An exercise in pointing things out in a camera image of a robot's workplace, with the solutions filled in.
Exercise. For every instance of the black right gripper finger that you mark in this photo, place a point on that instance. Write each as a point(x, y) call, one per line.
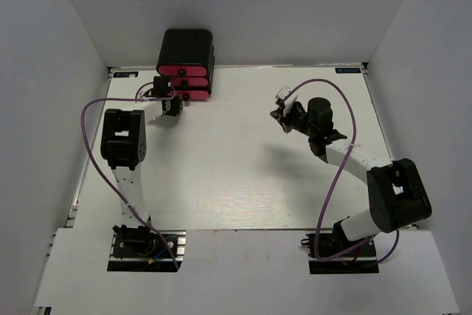
point(277, 114)
point(286, 126)

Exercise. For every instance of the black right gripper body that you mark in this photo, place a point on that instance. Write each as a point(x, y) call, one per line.
point(298, 119)

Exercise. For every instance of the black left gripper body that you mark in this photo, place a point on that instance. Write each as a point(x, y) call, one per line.
point(175, 107)

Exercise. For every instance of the pink top drawer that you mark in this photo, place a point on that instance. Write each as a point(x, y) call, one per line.
point(182, 70)

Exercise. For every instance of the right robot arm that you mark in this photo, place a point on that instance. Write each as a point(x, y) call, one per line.
point(396, 194)

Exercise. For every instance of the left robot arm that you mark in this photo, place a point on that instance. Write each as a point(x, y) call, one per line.
point(124, 146)

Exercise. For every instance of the pink middle drawer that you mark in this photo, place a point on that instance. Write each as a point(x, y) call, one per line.
point(189, 82)

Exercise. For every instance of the black drawer cabinet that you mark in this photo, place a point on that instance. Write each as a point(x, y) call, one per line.
point(186, 47)

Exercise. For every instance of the left blue table label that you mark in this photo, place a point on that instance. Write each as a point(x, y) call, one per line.
point(125, 74)

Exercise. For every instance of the blue table label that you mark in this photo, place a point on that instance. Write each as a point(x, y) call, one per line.
point(125, 74)
point(347, 70)

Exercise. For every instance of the right blue table label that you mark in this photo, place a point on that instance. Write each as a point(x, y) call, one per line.
point(347, 70)

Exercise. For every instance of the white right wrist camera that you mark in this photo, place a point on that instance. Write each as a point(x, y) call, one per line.
point(287, 95)

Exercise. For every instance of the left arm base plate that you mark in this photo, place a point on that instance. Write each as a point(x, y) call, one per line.
point(142, 250)

